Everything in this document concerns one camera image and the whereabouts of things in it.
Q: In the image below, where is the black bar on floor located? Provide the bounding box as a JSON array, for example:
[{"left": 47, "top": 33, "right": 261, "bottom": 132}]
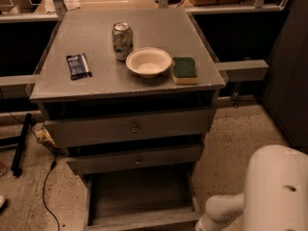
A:
[{"left": 11, "top": 114, "right": 32, "bottom": 177}]

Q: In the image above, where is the white crumpled paper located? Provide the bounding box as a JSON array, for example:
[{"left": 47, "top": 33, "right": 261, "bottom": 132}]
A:
[{"left": 64, "top": 0, "right": 81, "bottom": 11}]

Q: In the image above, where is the grey middle drawer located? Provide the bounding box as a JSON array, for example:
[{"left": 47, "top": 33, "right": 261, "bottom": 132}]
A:
[{"left": 66, "top": 143, "right": 204, "bottom": 175}]

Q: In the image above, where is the grey top drawer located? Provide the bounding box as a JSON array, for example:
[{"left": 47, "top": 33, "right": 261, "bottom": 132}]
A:
[{"left": 45, "top": 108, "right": 216, "bottom": 147}]

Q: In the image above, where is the grey rail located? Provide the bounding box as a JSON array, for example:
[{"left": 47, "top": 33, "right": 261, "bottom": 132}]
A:
[
  {"left": 216, "top": 60, "right": 269, "bottom": 82},
  {"left": 0, "top": 74, "right": 38, "bottom": 99}
]

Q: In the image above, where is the white paper bowl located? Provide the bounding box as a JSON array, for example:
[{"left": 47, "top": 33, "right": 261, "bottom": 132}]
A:
[{"left": 126, "top": 47, "right": 172, "bottom": 78}]

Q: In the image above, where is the dark right side cabinet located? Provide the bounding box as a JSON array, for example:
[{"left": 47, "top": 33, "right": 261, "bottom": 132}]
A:
[{"left": 262, "top": 0, "right": 308, "bottom": 149}]

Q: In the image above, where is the grey drawer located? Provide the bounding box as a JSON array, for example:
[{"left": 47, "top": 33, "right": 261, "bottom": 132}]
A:
[
  {"left": 45, "top": 108, "right": 216, "bottom": 147},
  {"left": 84, "top": 164, "right": 199, "bottom": 231},
  {"left": 66, "top": 143, "right": 204, "bottom": 175}
]

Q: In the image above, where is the grey left side rail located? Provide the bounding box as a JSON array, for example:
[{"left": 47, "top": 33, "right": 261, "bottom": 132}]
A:
[{"left": 0, "top": 74, "right": 38, "bottom": 99}]

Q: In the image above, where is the grey wooden drawer cabinet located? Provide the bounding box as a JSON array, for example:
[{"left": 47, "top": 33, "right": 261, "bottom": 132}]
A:
[{"left": 29, "top": 7, "right": 227, "bottom": 231}]

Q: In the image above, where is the grey bottom drawer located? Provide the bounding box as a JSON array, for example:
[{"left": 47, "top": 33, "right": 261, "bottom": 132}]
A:
[{"left": 84, "top": 164, "right": 199, "bottom": 231}]

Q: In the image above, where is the dark blue snack packet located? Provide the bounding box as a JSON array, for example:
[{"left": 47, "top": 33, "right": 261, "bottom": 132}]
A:
[{"left": 66, "top": 53, "right": 92, "bottom": 81}]

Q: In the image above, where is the green yellow sponge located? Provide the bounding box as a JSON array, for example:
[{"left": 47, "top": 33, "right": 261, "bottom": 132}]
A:
[{"left": 172, "top": 57, "right": 198, "bottom": 85}]

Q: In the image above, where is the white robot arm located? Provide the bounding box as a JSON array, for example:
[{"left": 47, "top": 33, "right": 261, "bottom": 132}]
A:
[{"left": 195, "top": 145, "right": 308, "bottom": 231}]

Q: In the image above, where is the green white soda can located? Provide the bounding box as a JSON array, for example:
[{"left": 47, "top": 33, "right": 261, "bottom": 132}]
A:
[{"left": 112, "top": 22, "right": 134, "bottom": 61}]

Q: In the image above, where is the grey right side rail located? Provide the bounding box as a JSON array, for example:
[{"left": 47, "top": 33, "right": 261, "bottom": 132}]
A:
[{"left": 216, "top": 60, "right": 269, "bottom": 82}]

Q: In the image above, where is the black floor cable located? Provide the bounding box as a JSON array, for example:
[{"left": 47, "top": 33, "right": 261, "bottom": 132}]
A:
[{"left": 41, "top": 159, "right": 62, "bottom": 231}]

